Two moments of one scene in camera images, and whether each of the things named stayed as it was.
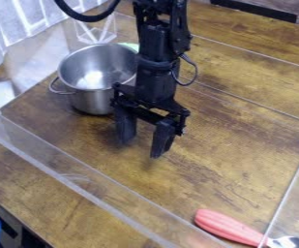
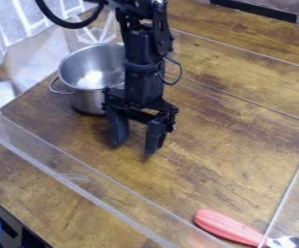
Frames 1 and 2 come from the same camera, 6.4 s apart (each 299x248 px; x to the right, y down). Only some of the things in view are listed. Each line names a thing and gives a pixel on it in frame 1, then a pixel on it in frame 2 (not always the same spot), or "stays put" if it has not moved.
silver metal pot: x=87 y=72 stays put
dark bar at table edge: x=256 y=11 stays put
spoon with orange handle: x=243 y=233 stays put
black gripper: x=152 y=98 → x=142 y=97
